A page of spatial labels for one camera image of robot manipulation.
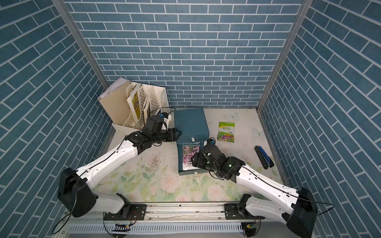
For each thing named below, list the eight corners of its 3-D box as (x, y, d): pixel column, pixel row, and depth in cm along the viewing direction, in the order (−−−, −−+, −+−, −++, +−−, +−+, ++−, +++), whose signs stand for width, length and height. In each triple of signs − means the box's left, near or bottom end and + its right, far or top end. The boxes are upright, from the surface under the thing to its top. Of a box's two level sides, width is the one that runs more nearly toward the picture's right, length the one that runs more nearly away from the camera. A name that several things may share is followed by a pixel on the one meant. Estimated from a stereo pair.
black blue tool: (264, 169, 90) (265, 167, 88) (253, 148, 100) (254, 146, 98) (273, 167, 91) (275, 165, 89) (262, 146, 101) (263, 144, 99)
